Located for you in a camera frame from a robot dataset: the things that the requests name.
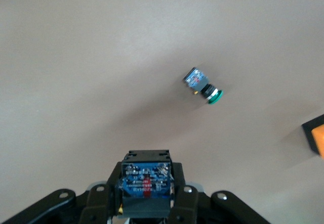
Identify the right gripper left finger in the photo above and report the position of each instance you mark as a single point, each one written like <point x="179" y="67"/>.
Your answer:
<point x="101" y="203"/>

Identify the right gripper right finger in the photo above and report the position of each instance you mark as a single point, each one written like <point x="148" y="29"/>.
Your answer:
<point x="192" y="203"/>

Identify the red push button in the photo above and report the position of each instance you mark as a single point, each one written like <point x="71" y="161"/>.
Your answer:
<point x="144" y="181"/>

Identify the green push button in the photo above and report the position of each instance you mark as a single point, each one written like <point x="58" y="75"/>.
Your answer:
<point x="200" y="82"/>

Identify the orange button box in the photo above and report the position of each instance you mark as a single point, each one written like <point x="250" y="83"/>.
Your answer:
<point x="317" y="135"/>

